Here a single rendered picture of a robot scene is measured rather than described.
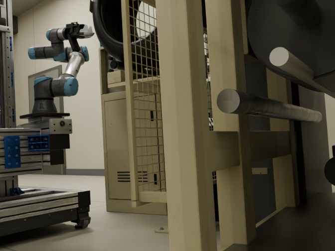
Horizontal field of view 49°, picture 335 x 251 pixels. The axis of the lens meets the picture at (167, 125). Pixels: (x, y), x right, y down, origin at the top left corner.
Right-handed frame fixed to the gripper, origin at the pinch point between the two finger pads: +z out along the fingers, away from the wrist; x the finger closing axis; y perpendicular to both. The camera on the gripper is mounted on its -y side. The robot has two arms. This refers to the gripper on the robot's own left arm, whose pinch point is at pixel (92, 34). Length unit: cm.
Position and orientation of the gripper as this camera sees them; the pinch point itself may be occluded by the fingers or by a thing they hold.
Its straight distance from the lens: 215.1
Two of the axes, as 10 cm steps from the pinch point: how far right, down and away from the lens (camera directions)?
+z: 8.5, 0.6, -5.3
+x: 5.3, 0.1, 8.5
